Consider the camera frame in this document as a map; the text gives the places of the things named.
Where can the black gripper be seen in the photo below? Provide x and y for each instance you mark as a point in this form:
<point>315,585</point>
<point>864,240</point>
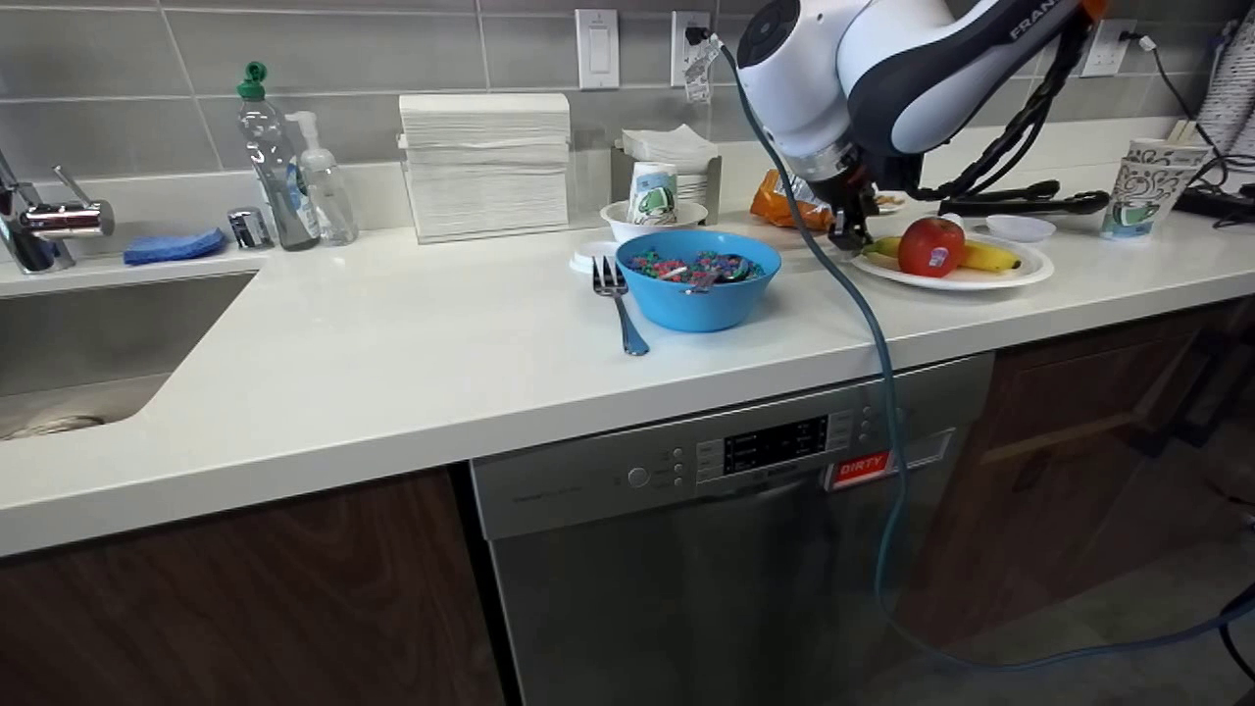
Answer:
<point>849,183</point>

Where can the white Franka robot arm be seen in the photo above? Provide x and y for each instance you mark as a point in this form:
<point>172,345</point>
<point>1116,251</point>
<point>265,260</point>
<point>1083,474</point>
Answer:
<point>801,81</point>

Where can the blue bowl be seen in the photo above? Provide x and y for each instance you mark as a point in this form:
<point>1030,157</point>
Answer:
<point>700,287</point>

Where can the small white bowl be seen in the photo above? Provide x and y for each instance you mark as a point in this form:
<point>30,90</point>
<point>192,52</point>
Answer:
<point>652,217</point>

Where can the orange snack bag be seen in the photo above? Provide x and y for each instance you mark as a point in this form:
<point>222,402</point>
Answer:
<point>780,202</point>

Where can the red apple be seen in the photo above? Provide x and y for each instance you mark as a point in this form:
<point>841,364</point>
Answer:
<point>929,245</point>

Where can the white fruit plate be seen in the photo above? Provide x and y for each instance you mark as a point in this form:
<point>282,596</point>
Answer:
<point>966,277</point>

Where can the yellow banana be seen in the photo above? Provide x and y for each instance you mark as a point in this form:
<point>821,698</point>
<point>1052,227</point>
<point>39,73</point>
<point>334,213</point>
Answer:
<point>988,257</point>

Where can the colourful wrapped candies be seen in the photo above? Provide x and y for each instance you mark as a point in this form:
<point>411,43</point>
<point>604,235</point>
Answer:
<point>691,268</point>

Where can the white round lid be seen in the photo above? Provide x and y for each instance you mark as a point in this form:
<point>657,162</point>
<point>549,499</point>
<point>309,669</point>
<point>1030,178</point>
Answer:
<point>1022,227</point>

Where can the small printed cup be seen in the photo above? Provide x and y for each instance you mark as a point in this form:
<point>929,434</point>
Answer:
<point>652,188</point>

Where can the white outlet with plug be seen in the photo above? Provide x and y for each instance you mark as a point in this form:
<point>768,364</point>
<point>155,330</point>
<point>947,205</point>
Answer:
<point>687,52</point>

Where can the silver fork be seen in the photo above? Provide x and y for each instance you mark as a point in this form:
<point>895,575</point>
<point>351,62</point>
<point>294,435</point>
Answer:
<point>617,302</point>

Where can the white patterned paper cup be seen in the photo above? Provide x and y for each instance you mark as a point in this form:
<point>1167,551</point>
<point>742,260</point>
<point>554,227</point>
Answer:
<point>1150,183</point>

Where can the dark wood cabinet door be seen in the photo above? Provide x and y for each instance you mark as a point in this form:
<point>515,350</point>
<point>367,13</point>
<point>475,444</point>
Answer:
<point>247,601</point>
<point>1083,456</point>

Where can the stainless steel dishwasher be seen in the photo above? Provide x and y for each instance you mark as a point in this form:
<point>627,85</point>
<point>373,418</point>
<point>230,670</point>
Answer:
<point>732,534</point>

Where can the black device base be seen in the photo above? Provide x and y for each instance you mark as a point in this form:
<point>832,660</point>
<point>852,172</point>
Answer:
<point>1217,205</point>

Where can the white paper towel stack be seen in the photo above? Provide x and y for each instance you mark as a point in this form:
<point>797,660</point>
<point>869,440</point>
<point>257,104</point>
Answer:
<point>483,162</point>

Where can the clear pump bottle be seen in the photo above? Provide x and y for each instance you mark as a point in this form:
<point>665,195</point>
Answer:
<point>325,188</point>

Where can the green cap soap bottle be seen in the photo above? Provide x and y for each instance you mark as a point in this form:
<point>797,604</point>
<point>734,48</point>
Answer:
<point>270,162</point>

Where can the small metal sink fitting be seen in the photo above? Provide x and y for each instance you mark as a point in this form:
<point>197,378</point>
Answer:
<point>245,227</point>

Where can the blue sponge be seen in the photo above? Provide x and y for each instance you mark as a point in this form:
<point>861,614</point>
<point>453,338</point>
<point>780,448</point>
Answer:
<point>176,245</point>

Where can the kitchen sink basin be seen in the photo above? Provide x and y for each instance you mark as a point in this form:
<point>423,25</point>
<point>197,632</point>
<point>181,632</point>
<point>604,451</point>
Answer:
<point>103,353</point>

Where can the chrome kitchen faucet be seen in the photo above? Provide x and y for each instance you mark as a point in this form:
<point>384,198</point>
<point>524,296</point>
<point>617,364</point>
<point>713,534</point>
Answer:
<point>39,217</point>

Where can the white wall switch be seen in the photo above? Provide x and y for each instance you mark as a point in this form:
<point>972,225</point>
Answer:
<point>597,48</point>

